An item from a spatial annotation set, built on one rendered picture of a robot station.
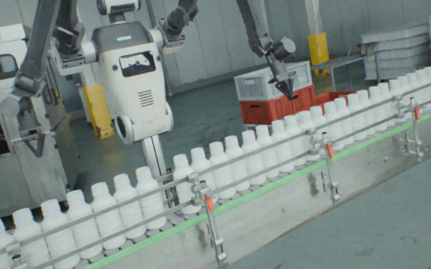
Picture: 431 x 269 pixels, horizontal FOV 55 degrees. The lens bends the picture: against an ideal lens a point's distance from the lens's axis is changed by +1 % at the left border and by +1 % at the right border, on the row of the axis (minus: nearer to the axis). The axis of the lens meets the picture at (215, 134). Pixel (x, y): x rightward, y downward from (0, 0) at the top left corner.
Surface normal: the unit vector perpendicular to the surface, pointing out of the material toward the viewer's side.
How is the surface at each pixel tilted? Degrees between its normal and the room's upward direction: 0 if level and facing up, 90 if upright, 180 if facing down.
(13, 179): 90
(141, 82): 90
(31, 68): 109
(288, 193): 90
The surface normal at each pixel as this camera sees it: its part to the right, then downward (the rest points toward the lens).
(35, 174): 0.24, 0.17
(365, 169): 0.52, 0.08
